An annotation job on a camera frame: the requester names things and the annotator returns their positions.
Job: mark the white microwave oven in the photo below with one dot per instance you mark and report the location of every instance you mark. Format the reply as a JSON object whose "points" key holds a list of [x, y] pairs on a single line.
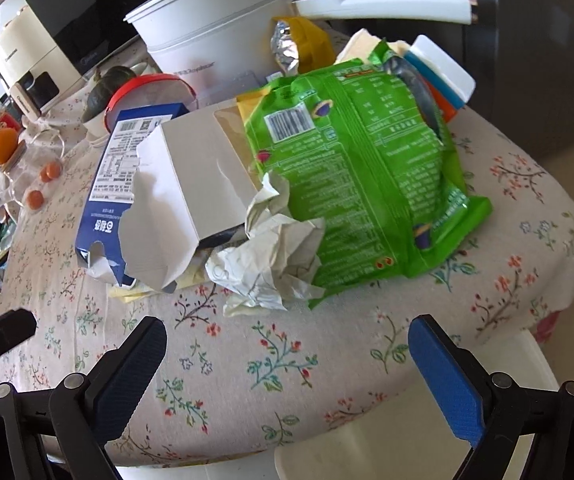
{"points": [[47, 48]]}

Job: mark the orange white blue carton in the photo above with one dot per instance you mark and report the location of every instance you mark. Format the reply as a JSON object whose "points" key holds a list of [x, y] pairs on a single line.
{"points": [[440, 86]]}

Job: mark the white trash bin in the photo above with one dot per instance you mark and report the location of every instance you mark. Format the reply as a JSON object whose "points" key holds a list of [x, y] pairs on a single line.
{"points": [[405, 438]]}

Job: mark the green snack bag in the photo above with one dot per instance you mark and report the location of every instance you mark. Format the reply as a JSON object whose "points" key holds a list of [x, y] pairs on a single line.
{"points": [[364, 147]]}

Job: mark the floral tablecloth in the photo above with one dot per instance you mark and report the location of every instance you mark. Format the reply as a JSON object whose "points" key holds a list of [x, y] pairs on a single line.
{"points": [[231, 386]]}

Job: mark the white paper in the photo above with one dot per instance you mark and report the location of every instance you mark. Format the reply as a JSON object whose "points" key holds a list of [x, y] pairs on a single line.
{"points": [[274, 267]]}

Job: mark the dark green pumpkin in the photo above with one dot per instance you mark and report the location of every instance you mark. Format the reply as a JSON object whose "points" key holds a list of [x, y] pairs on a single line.
{"points": [[105, 88]]}

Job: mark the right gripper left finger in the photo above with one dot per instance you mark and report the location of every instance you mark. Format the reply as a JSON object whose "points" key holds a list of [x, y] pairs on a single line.
{"points": [[88, 411]]}

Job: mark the grey refrigerator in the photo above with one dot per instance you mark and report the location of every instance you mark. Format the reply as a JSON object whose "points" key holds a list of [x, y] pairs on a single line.
{"points": [[521, 53]]}

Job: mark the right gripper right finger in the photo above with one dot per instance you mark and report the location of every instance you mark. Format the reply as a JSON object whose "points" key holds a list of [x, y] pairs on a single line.
{"points": [[491, 411]]}

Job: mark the blue milk carton box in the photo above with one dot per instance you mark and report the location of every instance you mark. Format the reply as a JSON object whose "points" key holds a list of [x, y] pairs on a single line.
{"points": [[167, 185]]}

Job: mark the stacked white bowls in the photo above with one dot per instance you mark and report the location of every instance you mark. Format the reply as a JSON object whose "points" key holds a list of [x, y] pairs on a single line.
{"points": [[96, 131]]}

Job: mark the red rimmed clear lid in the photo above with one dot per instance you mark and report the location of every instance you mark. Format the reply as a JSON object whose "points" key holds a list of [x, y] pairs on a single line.
{"points": [[148, 90]]}

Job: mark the white electric cooking pot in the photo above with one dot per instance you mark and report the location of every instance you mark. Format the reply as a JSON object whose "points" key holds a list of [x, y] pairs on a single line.
{"points": [[221, 48]]}

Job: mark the yellow foil snack bag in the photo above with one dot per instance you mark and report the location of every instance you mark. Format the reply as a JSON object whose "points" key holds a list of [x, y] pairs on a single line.
{"points": [[300, 46]]}

